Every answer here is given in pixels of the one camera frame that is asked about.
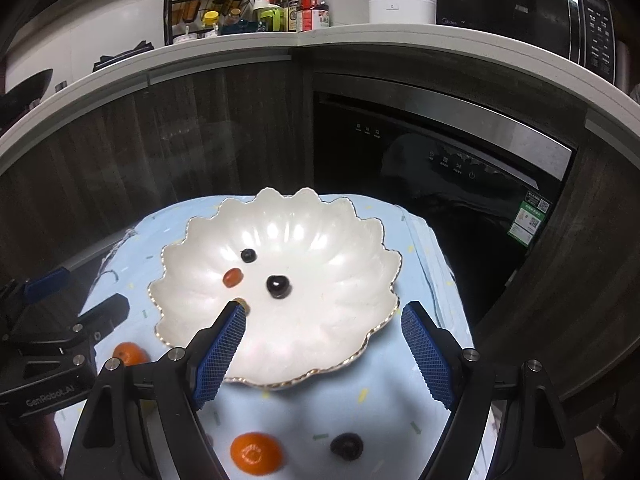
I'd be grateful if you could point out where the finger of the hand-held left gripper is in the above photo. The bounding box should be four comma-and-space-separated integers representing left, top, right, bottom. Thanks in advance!
0, 266, 71, 313
10, 292, 132, 367

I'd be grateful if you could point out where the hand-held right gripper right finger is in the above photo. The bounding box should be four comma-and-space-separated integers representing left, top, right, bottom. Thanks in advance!
400, 301, 583, 480

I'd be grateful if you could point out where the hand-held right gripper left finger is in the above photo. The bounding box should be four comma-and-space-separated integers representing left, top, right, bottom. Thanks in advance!
62, 300, 248, 480

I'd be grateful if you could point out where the orange tangerine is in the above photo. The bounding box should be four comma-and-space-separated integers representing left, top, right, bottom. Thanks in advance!
112, 342, 150, 367
230, 431, 284, 476

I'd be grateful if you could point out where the dark purple plum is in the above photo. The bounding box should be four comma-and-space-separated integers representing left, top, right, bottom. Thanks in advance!
330, 432, 364, 461
266, 275, 292, 301

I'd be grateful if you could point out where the white scalloped ceramic bowl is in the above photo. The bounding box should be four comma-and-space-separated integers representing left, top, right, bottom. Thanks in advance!
147, 187, 403, 388

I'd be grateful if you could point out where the person's left hand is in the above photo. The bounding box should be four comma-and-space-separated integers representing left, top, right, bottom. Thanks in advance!
0, 405, 68, 480

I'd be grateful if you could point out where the light blue patterned cloth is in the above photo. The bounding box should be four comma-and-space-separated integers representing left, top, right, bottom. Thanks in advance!
50, 192, 501, 480

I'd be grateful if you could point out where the black built-in dishwasher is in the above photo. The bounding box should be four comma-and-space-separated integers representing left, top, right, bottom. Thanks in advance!
310, 72, 581, 321

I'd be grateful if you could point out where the black wok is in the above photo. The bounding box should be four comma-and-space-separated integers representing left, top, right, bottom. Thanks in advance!
0, 67, 55, 128

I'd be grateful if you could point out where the dark wood base cabinet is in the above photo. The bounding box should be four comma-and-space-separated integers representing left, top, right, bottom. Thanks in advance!
475, 120, 640, 411
0, 47, 313, 321

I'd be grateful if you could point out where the black stove burner grate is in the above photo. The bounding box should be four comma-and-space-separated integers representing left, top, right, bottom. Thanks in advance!
92, 40, 153, 72

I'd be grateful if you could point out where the white kitchen counter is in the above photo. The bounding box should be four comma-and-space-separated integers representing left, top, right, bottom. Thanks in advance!
0, 24, 640, 161

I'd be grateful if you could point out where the green plastic cup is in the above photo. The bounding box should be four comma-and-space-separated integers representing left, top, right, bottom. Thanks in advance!
257, 6, 283, 32

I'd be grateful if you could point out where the white rice cooker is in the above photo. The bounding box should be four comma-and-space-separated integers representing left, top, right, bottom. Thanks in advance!
369, 0, 437, 25

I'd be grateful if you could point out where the black microwave oven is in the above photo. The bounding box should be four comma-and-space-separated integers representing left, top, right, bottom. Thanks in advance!
435, 0, 618, 83

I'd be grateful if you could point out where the red liquid bottle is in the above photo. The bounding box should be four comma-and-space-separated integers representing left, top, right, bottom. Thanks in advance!
298, 0, 331, 33

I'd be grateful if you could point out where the black wire spice rack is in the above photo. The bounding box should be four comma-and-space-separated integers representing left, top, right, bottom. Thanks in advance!
164, 0, 258, 46

